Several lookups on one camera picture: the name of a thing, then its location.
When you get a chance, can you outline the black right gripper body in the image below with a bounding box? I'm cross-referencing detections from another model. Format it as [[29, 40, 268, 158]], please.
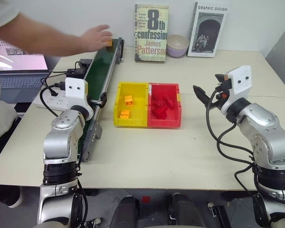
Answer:
[[208, 78, 232, 110]]

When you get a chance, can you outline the green conveyor belt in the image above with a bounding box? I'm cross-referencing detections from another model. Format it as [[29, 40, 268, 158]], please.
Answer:
[[77, 37, 125, 164]]

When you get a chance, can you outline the person's bare hand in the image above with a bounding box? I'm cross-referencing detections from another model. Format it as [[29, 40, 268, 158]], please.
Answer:
[[80, 24, 114, 52]]

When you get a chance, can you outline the red toy block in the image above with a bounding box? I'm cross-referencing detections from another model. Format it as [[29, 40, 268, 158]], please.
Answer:
[[163, 94, 176, 110], [152, 94, 165, 105], [151, 104, 168, 119]]

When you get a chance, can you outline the red plastic bin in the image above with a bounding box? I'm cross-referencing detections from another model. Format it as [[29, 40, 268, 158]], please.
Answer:
[[147, 82, 182, 129]]

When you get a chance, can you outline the purple bowl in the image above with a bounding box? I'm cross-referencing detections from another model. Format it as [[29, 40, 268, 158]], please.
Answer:
[[166, 44, 189, 58]]

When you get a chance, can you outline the Graphic Design book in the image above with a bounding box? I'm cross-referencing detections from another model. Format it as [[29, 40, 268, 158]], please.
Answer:
[[187, 1, 230, 58]]

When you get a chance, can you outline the grey board panel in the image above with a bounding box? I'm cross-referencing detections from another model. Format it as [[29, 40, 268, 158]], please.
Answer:
[[265, 35, 285, 98]]

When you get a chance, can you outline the yellow plastic bin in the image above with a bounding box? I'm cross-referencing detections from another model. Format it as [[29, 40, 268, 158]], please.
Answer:
[[113, 81, 150, 128]]

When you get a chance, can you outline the black wheeled stand base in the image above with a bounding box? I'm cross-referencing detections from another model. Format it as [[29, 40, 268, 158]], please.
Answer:
[[207, 201, 232, 228]]

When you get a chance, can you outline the dark rounded shape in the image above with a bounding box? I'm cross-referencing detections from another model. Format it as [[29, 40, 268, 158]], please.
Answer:
[[108, 195, 141, 228], [165, 193, 206, 228]]

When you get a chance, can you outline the black ribbed control box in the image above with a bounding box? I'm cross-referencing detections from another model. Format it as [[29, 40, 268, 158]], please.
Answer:
[[79, 58, 93, 70]]

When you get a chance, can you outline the black power adapter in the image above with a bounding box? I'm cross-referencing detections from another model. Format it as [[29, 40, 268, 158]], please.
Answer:
[[66, 67, 86, 78]]

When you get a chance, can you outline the white power strip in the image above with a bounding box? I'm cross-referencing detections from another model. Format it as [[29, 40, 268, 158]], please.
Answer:
[[32, 91, 71, 112]]

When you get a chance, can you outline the black power plug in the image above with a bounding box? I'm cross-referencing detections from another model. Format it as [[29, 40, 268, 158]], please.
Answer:
[[49, 81, 67, 96]]

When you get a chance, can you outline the grey open laptop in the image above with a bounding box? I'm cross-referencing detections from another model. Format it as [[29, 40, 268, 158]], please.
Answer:
[[0, 38, 50, 105]]

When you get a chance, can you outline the person's white shirt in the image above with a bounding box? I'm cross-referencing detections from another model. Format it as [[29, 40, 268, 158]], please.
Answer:
[[0, 0, 21, 145]]

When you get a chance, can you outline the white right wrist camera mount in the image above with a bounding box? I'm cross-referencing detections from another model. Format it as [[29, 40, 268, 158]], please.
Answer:
[[219, 65, 252, 115]]

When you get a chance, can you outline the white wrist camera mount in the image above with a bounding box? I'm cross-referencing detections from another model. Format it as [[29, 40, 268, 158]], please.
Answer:
[[219, 65, 252, 115], [65, 77, 89, 106]]

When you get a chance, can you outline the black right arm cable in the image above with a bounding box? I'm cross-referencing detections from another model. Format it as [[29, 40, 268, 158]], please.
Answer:
[[205, 87, 262, 228]]

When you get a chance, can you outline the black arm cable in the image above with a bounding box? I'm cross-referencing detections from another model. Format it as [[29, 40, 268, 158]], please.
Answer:
[[205, 87, 262, 228], [71, 152, 89, 228]]

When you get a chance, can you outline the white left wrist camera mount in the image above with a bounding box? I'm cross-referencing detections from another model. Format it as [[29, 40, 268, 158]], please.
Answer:
[[65, 77, 89, 106]]

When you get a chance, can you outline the black adapter cable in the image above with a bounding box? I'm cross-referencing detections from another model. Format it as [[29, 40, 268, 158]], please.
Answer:
[[41, 70, 69, 86]]

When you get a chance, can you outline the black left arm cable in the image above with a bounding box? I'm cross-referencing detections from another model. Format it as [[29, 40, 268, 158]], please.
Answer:
[[71, 152, 89, 228]]

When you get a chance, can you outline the black power strip cable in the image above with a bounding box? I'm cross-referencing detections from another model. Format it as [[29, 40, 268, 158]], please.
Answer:
[[39, 84, 62, 117]]

